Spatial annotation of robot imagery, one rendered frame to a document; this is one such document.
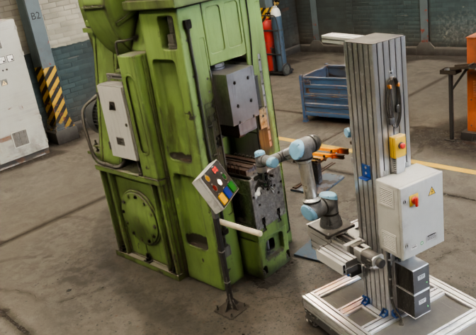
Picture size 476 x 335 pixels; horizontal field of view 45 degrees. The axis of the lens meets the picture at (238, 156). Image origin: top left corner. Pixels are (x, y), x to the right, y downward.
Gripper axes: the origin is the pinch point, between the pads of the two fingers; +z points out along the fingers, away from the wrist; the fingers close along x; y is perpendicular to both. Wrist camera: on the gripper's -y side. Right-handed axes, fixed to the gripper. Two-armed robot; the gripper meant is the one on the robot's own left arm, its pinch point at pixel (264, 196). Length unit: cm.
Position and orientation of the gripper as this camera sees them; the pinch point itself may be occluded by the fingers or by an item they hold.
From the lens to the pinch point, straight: 416.8
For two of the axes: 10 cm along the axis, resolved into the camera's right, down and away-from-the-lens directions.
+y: 4.9, 2.4, -8.4
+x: 8.6, -2.9, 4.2
